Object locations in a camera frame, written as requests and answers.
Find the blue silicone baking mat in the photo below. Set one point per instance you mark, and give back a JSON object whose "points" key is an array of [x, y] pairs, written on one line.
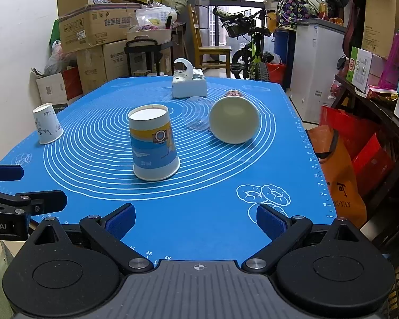
{"points": [[202, 189]]}

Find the white tissue box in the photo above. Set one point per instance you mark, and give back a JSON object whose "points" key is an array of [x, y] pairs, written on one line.
{"points": [[189, 88]]}

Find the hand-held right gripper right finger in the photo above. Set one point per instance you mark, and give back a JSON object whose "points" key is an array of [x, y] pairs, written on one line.
{"points": [[269, 221]]}

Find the white printed paper cup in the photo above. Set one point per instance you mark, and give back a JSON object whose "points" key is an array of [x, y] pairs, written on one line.
{"points": [[48, 126]]}

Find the cream paper cup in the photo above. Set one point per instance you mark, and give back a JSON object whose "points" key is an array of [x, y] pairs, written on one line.
{"points": [[234, 119]]}

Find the white plastic bag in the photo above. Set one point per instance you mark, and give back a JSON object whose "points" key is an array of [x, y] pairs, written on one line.
{"points": [[58, 59]]}

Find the red gift bag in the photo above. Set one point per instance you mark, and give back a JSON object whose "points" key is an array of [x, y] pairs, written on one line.
{"points": [[369, 153]]}

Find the red bucket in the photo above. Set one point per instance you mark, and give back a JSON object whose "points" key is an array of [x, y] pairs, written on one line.
{"points": [[276, 73]]}

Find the green and white box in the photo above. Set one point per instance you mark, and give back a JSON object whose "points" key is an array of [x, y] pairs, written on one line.
{"points": [[364, 68]]}

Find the orange drink bottle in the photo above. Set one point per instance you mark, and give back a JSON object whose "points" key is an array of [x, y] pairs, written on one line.
{"points": [[323, 10]]}

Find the blue and yellow paper cup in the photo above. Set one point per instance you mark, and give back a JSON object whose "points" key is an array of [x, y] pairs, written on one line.
{"points": [[153, 153]]}

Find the black utility cart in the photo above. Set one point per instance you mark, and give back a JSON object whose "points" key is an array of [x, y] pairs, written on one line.
{"points": [[141, 56]]}

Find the floral patterned bag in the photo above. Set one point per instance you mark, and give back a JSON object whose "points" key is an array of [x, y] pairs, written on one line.
{"points": [[292, 6]]}

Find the orange shopping bag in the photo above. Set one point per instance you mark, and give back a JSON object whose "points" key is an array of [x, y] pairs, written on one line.
{"points": [[339, 179]]}

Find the brown cardboard box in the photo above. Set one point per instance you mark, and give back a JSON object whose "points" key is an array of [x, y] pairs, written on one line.
{"points": [[99, 64]]}

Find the blue barrel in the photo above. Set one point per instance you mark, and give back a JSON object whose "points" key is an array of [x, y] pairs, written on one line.
{"points": [[282, 53]]}

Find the tall cardboard box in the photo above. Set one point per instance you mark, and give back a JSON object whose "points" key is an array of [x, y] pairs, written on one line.
{"points": [[382, 20]]}

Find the white and red cardboard box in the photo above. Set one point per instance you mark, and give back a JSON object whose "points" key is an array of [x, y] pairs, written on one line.
{"points": [[53, 88]]}

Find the white chest freezer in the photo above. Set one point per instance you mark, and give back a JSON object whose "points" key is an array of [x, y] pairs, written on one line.
{"points": [[314, 73]]}

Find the clear plastic cup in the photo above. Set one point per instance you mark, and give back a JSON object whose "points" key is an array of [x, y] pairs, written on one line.
{"points": [[198, 116]]}

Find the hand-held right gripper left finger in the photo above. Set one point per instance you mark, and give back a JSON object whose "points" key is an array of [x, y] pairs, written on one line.
{"points": [[121, 221]]}

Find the black and green bicycle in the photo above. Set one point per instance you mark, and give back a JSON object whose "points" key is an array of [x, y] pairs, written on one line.
{"points": [[252, 50]]}

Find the large open cardboard box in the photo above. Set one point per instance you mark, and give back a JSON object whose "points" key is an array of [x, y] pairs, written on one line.
{"points": [[93, 28]]}

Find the wooden chair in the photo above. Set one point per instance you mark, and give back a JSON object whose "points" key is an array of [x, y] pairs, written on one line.
{"points": [[212, 51]]}

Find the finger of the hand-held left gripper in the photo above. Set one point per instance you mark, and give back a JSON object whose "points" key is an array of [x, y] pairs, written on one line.
{"points": [[46, 199], [5, 173]]}

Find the pink plastic bag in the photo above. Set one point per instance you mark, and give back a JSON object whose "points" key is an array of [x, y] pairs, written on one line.
{"points": [[390, 63]]}

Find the dark wooden shelf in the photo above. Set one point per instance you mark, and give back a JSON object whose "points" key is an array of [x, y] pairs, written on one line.
{"points": [[385, 119]]}

